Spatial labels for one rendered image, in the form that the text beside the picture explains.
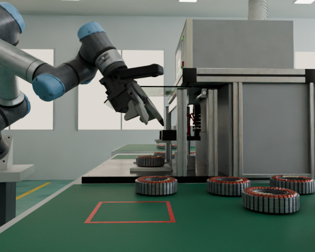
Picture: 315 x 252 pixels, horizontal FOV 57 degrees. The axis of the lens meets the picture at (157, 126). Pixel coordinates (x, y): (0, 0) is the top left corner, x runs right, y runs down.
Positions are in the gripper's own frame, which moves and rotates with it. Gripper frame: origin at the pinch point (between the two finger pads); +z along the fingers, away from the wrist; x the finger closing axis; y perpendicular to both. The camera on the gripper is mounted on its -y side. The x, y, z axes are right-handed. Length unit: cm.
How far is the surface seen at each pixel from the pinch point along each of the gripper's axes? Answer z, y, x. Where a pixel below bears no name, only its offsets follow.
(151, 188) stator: 13.2, 9.3, 4.8
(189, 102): -7.4, -6.4, -38.8
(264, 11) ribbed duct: -59, -85, -173
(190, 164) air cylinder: 12.7, 6.1, -34.6
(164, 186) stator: 14.6, 6.4, 4.3
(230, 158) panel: 18.4, -8.5, -21.7
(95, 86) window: -227, 168, -445
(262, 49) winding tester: -7, -39, -36
